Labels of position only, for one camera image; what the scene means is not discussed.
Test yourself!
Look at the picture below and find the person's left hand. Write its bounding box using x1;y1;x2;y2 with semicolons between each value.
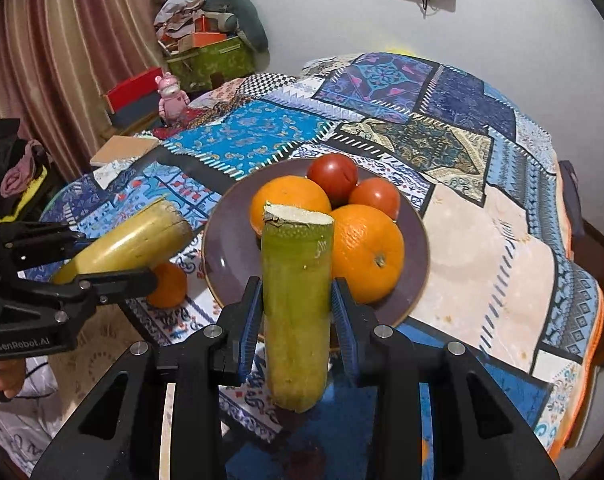
0;357;29;399

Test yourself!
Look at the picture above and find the small tangerine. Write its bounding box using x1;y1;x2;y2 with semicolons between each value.
146;261;189;308

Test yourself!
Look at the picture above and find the striped brown curtain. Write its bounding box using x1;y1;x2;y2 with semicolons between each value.
0;0;178;181

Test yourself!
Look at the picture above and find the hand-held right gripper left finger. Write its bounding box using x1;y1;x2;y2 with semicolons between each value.
32;275;264;480

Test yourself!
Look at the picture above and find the large orange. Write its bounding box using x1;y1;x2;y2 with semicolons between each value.
329;203;405;304
250;175;333;238

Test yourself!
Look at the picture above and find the pile of paper clutter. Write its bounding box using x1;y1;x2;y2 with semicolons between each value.
154;0;243;53

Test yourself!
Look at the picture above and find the dark purple plate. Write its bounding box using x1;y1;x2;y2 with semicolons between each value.
202;157;430;333

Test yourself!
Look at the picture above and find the red box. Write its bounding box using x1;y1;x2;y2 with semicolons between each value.
103;66;164;111

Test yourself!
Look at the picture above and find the dark grey box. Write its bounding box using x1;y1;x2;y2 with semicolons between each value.
109;102;163;128

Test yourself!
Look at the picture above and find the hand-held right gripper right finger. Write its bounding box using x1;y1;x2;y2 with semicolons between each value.
330;277;560;480

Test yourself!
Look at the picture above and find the orange cardboard box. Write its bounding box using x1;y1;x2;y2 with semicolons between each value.
179;30;228;53

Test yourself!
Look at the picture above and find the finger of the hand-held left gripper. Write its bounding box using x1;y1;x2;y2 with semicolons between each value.
2;221;86;262
19;266;159;312

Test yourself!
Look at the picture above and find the green zucchini piece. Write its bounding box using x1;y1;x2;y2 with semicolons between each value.
261;201;335;413

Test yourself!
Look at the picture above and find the grey long pillow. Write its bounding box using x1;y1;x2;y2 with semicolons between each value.
202;0;270;53

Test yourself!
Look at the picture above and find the white printed clothing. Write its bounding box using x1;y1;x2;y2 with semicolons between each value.
0;355;65;461

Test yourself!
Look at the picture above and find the red tomato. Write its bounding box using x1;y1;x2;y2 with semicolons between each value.
348;177;401;221
307;153;359;196

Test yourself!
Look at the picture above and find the tan flat cardboard box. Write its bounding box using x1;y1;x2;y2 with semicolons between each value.
89;135;161;167

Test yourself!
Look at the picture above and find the pink toy figure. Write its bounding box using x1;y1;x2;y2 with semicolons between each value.
154;74;190;123

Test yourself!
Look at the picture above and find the patchwork printed blanket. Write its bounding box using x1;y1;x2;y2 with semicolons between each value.
24;51;604;480

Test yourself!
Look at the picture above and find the green patterned box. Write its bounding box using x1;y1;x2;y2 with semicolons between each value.
166;35;257;93

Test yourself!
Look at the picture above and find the pink cloth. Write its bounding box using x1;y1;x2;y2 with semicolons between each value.
1;140;50;198

